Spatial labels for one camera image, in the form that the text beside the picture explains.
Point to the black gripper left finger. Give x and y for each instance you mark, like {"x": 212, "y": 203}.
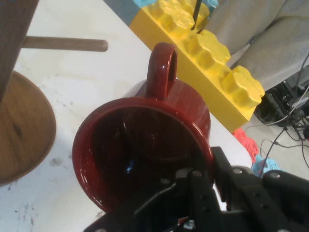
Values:
{"x": 169, "y": 210}

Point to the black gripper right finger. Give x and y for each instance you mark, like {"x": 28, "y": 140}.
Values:
{"x": 265, "y": 205}

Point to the red ceramic mug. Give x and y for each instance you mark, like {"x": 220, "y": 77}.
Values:
{"x": 169, "y": 101}

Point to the low red toy brick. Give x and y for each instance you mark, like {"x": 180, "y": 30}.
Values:
{"x": 246, "y": 145}

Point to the black equipment box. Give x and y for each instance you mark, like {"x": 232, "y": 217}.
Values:
{"x": 277, "y": 106}

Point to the yellow toy brick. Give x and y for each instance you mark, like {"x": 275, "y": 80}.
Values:
{"x": 212, "y": 79}

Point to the brown wooden mug tree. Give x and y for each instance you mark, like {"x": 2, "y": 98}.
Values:
{"x": 24, "y": 125}

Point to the grey fabric cover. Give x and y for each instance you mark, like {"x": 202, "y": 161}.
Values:
{"x": 260, "y": 36}

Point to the grey toy brick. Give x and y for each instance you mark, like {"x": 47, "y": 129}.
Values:
{"x": 120, "y": 9}

